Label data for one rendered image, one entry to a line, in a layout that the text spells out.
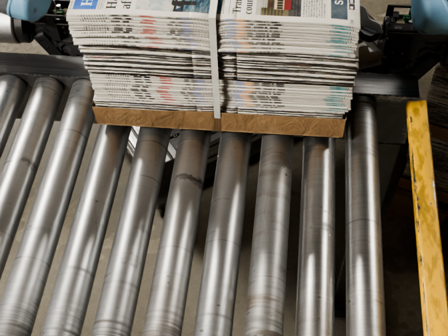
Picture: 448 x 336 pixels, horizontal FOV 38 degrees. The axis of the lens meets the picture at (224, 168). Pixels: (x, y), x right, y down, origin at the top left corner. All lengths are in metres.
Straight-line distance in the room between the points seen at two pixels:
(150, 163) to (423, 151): 0.40
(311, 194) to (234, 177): 0.11
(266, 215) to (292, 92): 0.18
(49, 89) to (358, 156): 0.51
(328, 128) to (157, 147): 0.26
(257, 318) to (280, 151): 0.27
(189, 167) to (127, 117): 0.12
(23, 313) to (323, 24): 0.53
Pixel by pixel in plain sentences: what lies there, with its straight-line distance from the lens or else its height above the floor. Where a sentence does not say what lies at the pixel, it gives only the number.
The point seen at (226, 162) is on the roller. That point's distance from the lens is 0.97.
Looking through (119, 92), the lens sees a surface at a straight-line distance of 0.96.
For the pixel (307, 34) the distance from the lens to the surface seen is 0.84.
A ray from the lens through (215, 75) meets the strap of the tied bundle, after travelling 0.89.
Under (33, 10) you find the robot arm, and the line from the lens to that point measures 1.09.
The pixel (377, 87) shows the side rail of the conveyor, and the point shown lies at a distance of 1.08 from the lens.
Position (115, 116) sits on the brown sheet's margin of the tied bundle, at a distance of 1.00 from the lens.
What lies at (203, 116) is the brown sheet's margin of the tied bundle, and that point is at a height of 0.84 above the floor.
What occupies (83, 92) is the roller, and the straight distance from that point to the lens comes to 1.09.
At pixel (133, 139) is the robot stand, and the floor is 0.23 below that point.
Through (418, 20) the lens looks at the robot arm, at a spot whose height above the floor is 0.90.
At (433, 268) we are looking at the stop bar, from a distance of 0.88.
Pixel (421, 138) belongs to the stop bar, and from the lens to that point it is 1.00.
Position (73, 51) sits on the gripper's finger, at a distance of 1.17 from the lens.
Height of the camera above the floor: 1.57
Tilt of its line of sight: 54 degrees down
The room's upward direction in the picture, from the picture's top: 3 degrees counter-clockwise
